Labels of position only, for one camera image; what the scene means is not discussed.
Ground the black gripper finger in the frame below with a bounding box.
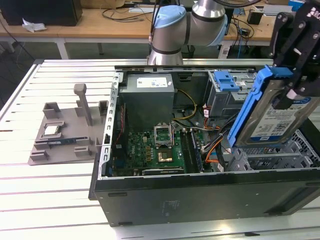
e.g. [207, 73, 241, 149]
[277, 21, 320, 111]
[269, 11, 295, 67]

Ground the hard disk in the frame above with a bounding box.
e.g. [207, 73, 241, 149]
[226, 64, 320, 149]

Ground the silver perforated disk bay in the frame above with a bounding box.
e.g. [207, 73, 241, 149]
[228, 128, 320, 172]

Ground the blue cardboard box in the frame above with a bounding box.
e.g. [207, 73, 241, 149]
[287, 0, 307, 12]

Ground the grey flat box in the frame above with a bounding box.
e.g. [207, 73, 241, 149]
[263, 4, 292, 16]

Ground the small black box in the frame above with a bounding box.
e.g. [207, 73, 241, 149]
[247, 8, 265, 25]

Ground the black computer tower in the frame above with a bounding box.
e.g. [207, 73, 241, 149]
[226, 7, 235, 36]

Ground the blue plastic drive latch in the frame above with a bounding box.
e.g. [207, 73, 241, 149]
[214, 71, 241, 93]

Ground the silver drive cage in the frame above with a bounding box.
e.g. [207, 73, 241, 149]
[204, 70, 258, 118]

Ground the installed RAM stick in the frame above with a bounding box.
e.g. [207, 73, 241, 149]
[191, 129, 202, 173]

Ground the black RAM slot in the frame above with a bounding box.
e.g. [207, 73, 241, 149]
[179, 128, 193, 174]

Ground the metal socket cover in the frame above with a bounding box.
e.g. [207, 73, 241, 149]
[153, 123, 175, 149]

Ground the grey power supply unit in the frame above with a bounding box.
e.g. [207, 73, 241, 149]
[118, 73, 175, 132]

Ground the CPU socket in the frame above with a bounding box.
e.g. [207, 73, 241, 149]
[156, 147, 174, 163]

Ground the green motherboard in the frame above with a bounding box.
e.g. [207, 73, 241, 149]
[111, 122, 213, 177]

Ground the black graphics card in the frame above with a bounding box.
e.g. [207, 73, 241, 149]
[141, 167, 186, 176]

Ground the black case fan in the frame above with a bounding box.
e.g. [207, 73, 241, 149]
[111, 102, 129, 157]

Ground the black PC case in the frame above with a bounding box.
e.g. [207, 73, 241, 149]
[88, 63, 320, 228]

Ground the large black box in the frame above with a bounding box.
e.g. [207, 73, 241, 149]
[0, 0, 83, 27]

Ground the dark blue RAM stick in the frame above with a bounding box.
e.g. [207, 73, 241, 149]
[47, 139, 76, 147]

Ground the grey parts rack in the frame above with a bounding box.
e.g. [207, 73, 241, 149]
[26, 83, 111, 167]

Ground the silver CPU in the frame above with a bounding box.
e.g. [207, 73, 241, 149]
[43, 126, 61, 137]

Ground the crumpled white paper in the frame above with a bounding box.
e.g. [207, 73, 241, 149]
[21, 17, 48, 33]

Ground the blue hanging cable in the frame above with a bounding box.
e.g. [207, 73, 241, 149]
[237, 21, 245, 59]

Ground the black sleeved wire bundle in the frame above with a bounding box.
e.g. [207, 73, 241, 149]
[201, 109, 241, 165]

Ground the yellow black wire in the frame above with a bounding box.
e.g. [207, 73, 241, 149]
[174, 88, 199, 121]

